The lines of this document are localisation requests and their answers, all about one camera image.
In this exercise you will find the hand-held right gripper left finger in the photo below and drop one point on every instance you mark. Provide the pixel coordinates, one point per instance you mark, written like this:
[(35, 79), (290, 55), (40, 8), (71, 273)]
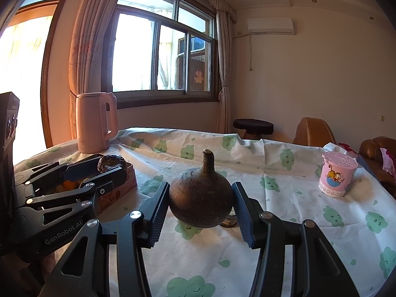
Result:
[(157, 215)]

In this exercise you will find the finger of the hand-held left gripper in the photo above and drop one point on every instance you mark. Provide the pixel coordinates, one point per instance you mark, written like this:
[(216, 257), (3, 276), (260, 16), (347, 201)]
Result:
[(83, 165), (111, 178)]

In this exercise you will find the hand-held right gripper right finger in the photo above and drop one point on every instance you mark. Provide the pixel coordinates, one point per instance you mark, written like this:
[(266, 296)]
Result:
[(244, 216)]

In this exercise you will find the dark brown water chestnut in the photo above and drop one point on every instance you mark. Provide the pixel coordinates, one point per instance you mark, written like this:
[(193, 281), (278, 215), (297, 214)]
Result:
[(109, 162)]

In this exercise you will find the pink tin box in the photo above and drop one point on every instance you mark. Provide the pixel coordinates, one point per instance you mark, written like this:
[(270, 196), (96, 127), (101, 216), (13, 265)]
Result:
[(119, 196)]

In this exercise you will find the brown round gourd fruit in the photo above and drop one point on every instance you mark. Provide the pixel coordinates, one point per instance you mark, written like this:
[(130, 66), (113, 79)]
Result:
[(201, 198)]

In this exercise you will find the cut brown root piece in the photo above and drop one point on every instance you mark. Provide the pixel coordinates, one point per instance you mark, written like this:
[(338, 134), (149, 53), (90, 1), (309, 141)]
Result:
[(230, 222)]

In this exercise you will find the pink electric kettle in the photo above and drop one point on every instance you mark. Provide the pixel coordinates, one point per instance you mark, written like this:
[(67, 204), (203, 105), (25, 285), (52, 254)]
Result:
[(92, 123)]

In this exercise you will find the white green-print tablecloth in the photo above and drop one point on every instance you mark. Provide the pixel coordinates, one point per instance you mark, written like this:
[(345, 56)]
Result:
[(294, 198)]

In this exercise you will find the black round stool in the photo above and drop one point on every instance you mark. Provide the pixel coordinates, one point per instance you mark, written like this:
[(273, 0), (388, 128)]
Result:
[(252, 125)]

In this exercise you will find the pink cartoon cup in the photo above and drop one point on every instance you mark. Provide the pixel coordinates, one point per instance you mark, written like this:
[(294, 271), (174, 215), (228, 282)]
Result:
[(334, 176)]

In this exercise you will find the brown leather chair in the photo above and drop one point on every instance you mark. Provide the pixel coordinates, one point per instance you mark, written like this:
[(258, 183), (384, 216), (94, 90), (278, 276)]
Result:
[(312, 131)]

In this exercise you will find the sliding glass window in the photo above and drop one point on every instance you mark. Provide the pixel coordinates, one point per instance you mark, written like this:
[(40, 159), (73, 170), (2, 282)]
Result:
[(136, 52)]

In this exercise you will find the beige patterned curtain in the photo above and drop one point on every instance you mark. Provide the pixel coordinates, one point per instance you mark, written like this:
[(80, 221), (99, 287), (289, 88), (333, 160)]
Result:
[(89, 37), (224, 68)]

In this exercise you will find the brown leather sofa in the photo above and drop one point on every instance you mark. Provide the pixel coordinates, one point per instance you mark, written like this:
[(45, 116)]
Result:
[(371, 148)]

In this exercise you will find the pink cloth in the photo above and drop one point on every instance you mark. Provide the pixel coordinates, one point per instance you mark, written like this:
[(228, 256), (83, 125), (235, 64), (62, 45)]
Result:
[(388, 161)]

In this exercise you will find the white air conditioner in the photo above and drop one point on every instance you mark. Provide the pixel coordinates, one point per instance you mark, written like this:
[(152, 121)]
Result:
[(269, 24)]

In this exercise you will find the arched wooden window frame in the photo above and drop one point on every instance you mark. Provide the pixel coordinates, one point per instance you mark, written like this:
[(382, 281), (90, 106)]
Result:
[(46, 83)]

